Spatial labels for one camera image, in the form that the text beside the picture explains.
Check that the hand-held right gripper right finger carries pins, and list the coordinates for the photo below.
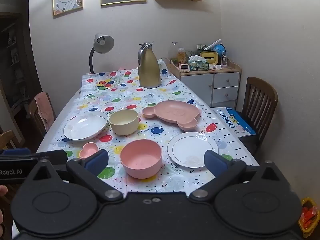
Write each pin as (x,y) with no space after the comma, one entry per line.
(215,162)

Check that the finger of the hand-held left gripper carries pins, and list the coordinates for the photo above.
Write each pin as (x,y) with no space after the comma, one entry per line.
(48,155)
(15,151)

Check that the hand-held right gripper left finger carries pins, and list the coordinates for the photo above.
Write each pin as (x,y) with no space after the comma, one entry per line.
(96,159)

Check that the pink heart-shaped dish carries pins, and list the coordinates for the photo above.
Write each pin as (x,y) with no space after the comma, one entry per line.
(88,150)

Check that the deep white plate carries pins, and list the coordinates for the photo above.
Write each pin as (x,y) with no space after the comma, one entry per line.
(85,125)

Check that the cream bowl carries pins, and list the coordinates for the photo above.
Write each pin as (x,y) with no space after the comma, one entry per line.
(123,125)

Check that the pink bowl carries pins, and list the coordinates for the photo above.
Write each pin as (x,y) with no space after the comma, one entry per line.
(141,160)

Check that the pink bear-shaped plate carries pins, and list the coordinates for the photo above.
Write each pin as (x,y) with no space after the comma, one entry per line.
(172,113)

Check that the person's left hand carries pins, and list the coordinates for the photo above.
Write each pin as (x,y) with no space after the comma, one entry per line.
(2,190)

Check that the light wooden chair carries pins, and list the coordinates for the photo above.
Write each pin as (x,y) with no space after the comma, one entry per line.
(6,140)

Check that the pink cloth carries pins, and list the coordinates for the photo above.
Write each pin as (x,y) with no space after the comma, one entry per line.
(46,110)

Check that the dark wooden chair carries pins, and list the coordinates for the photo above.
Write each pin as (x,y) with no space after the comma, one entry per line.
(260,97)

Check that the white drawer cabinet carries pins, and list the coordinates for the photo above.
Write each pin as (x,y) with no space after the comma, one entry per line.
(200,85)

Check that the balloon print tablecloth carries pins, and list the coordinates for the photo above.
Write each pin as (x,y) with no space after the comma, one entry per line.
(155,97)

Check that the dark bookshelf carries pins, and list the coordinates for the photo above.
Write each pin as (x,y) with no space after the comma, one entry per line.
(13,62)

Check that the white kitchen timer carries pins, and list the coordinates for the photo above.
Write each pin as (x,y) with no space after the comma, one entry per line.
(184,68)

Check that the green tissue pack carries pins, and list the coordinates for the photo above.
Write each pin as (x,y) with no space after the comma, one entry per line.
(198,65)

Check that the clear glass cup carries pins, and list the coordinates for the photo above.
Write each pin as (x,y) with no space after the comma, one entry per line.
(230,64)

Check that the gold thermos jug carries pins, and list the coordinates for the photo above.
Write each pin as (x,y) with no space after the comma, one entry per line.
(148,72)

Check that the yellow tissue holder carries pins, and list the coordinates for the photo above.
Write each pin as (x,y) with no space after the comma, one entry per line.
(208,58)

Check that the yellow bag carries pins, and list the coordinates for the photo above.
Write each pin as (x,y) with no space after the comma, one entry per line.
(308,217)

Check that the orange drink bottle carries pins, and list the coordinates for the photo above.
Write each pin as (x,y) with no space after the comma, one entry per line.
(181,56)

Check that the blue globe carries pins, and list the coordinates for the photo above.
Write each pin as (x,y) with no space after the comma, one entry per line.
(221,48)

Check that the grey desk lamp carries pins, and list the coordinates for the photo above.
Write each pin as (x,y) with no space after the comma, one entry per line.
(102,43)

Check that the clear glass vase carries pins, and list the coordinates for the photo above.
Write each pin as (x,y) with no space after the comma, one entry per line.
(173,52)

